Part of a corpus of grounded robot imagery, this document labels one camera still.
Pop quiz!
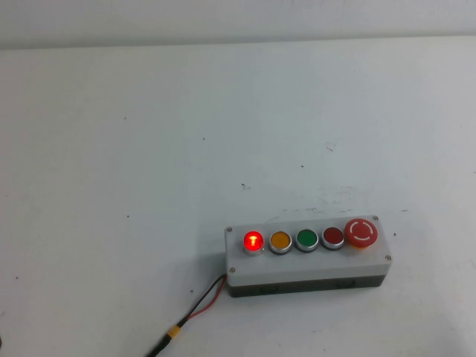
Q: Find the yellow push button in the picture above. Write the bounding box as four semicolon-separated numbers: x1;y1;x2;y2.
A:
268;230;293;256

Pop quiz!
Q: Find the green push button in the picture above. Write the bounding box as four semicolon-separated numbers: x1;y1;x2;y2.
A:
294;228;320;254

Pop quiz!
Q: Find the grey button control box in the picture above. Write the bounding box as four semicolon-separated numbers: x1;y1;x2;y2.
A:
224;214;393;299

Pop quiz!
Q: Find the red flat push button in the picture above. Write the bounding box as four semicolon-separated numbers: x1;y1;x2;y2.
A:
321;226;346;251

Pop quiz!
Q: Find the red mushroom emergency stop button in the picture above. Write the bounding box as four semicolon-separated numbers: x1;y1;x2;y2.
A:
344;218;380;250

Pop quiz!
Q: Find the red indicator light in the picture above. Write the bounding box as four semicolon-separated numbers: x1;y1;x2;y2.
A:
242;230;266;257

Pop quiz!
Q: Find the thin black wire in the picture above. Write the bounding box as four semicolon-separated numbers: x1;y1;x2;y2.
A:
177;275;227;329

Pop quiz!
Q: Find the thin red wire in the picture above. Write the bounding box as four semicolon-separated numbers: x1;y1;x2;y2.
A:
181;274;228;324

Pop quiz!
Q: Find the black sheathed cable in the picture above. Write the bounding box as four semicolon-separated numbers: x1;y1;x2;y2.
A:
142;333;170;357

